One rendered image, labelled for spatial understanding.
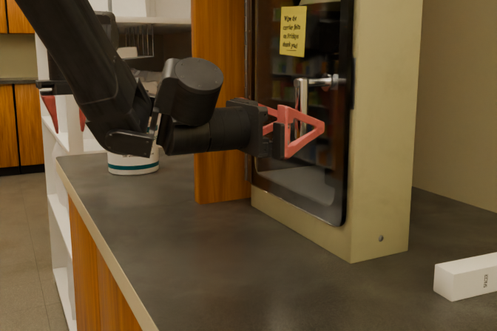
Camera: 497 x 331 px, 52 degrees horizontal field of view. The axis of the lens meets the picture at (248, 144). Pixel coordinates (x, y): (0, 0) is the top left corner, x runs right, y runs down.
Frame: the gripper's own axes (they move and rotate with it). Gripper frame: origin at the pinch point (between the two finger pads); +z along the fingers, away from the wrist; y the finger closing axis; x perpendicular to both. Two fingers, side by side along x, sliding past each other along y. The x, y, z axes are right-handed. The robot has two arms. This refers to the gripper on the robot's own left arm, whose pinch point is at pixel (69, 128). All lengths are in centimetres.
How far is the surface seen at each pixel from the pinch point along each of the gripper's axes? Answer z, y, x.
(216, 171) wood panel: 9.9, 26.5, -8.3
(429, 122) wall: 2, 75, -17
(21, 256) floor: 109, -9, 227
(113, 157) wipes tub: 11.7, 12.6, 24.9
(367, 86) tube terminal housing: -9, 34, -45
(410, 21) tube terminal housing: -18, 41, -45
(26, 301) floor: 109, -9, 162
